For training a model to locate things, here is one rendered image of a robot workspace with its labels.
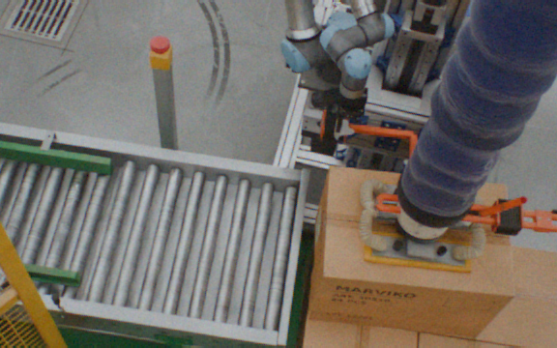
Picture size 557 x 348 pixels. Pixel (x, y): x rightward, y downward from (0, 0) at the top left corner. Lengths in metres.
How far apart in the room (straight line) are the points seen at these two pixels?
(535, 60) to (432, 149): 0.47
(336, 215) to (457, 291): 0.45
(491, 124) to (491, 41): 0.25
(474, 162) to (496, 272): 0.61
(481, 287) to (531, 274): 0.57
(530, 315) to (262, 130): 1.56
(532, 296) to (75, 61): 2.43
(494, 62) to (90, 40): 2.76
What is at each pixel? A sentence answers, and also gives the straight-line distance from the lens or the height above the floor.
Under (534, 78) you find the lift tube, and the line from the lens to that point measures 1.73.
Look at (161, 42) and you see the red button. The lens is 2.72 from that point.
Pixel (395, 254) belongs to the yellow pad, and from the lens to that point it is 2.43.
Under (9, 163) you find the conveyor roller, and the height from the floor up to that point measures 0.55.
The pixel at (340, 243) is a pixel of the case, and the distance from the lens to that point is 2.45.
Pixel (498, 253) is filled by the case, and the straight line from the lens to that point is 2.56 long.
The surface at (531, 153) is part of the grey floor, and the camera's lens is 4.00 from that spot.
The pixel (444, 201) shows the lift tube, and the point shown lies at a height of 1.31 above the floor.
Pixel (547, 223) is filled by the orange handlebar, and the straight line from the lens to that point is 2.50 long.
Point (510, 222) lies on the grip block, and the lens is 2.45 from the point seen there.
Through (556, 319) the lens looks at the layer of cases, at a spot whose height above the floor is 0.54.
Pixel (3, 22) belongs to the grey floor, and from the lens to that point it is 4.28.
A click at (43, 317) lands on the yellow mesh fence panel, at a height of 0.78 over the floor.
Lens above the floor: 3.14
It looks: 60 degrees down
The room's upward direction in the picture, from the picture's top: 8 degrees clockwise
